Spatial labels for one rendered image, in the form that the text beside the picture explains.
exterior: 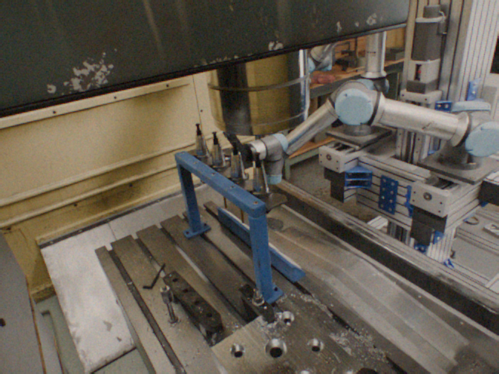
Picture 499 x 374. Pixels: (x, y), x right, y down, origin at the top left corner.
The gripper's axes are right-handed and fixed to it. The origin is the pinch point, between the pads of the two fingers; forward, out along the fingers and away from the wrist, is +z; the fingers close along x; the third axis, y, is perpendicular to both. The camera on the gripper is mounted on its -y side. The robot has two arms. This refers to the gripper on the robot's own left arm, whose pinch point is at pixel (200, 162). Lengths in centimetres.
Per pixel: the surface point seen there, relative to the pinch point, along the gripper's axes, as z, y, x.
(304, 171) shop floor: -177, 113, 145
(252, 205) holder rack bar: 5.5, -3.2, -38.5
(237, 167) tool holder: -0.2, -6.5, -23.7
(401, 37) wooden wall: -408, 13, 209
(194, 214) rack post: 3.6, 20.8, 3.9
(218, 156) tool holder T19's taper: -0.3, -6.4, -12.8
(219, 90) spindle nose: 21, -37, -56
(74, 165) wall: 33, 6, 46
